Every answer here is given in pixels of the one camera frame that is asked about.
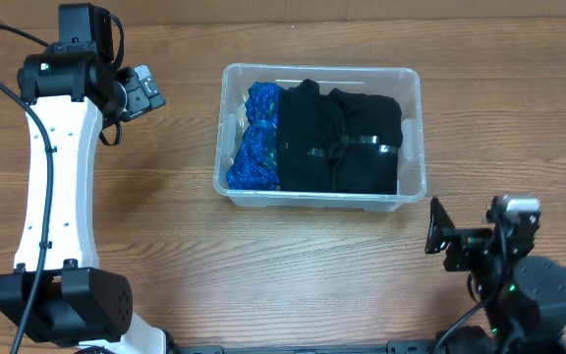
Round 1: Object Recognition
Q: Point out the black garment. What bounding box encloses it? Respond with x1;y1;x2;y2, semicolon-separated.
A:
277;80;340;193
329;88;403;195

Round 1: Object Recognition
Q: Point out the sparkly blue knit garment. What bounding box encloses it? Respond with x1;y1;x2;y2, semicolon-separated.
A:
226;82;282;191

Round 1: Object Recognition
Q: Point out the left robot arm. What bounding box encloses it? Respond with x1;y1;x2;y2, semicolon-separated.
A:
0;3;175;353

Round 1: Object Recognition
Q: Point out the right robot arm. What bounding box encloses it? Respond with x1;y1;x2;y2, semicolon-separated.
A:
424;195;566;353

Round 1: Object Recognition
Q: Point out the clear plastic storage bin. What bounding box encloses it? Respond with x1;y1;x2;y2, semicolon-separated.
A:
213;63;427;212

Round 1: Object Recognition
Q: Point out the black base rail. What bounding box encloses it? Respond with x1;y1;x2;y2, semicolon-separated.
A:
168;339;434;354

